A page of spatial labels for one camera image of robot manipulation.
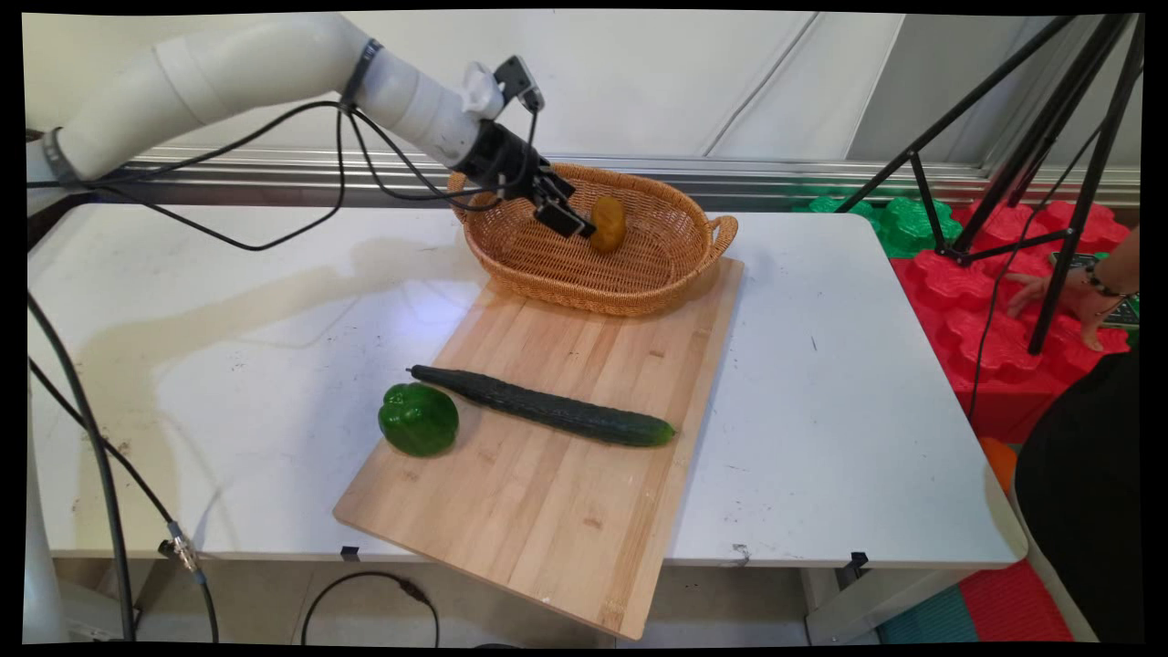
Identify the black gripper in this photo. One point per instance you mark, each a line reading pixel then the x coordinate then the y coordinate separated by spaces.
pixel 502 160

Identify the yellow-brown potato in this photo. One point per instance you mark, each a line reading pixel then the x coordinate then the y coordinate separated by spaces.
pixel 611 224

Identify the green bell pepper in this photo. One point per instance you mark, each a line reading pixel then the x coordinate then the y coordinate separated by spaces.
pixel 420 422

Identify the person's bare forearm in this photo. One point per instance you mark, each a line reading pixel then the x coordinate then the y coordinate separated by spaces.
pixel 1121 265

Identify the person's bare hand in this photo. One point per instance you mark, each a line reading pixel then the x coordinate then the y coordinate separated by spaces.
pixel 1072 297

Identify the woven wicker basket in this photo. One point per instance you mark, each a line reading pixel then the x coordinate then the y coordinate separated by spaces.
pixel 566 274

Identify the dark green cucumber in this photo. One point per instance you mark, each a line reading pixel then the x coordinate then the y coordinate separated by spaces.
pixel 557 411

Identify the wooden cutting board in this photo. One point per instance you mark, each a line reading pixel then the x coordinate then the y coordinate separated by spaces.
pixel 547 511

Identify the green foam floor mat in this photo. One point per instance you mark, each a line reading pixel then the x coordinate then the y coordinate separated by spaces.
pixel 903 224

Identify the red foam floor mat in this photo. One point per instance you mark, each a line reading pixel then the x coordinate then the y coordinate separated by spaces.
pixel 967 310

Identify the white table leg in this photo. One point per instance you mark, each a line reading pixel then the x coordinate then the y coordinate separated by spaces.
pixel 867 602

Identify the orange foam piece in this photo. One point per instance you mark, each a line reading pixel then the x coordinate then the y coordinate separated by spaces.
pixel 1002 461

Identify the teal foam floor mat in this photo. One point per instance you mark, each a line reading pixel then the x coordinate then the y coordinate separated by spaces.
pixel 931 620

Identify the black clothed person body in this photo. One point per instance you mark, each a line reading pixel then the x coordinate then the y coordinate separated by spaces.
pixel 1086 511

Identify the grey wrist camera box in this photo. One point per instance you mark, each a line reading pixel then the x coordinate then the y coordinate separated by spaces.
pixel 520 82

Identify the aluminium wall rail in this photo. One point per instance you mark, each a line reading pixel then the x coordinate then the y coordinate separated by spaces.
pixel 821 178

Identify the black camera tripod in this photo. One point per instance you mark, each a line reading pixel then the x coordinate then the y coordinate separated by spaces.
pixel 1049 128

